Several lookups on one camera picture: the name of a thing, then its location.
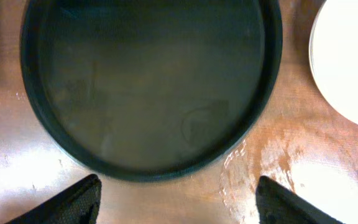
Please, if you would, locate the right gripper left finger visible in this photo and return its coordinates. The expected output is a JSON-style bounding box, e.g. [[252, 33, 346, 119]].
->
[[8, 174, 101, 224]]

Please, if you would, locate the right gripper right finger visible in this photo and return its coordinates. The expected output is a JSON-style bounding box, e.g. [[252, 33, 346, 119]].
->
[[255, 175, 341, 224]]

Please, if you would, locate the cream plate top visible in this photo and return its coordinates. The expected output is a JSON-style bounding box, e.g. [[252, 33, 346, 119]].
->
[[308, 0, 358, 124]]

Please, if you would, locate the black round tray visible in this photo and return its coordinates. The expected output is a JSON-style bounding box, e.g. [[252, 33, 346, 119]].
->
[[20, 0, 283, 182]]

